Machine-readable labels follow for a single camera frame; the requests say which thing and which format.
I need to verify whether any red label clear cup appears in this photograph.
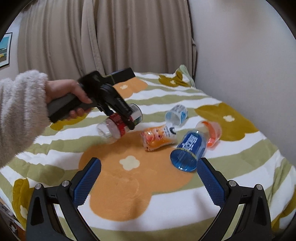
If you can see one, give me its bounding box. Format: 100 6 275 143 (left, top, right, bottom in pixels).
97 103 143 143

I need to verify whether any white blue label clear cup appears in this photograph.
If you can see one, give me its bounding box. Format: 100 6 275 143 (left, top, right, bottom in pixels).
165 104 188 126

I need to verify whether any orange tinted clear cup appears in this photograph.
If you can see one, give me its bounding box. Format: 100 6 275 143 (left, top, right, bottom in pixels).
196 120 222 148

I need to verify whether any person's left hand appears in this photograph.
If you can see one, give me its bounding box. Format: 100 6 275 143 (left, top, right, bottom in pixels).
45 79 91 104

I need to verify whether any beige curtain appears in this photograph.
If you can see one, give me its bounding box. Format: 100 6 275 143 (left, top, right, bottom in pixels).
18 1 197 80

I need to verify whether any white fluffy left sleeve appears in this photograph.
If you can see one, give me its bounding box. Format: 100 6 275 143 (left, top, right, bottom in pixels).
1 70 49 167

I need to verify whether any floral striped blanket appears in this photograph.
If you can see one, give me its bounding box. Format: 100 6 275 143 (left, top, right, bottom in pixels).
1 66 295 240

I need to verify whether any framed picture on wall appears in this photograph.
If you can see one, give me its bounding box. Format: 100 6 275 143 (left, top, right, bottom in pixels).
0 33 13 68

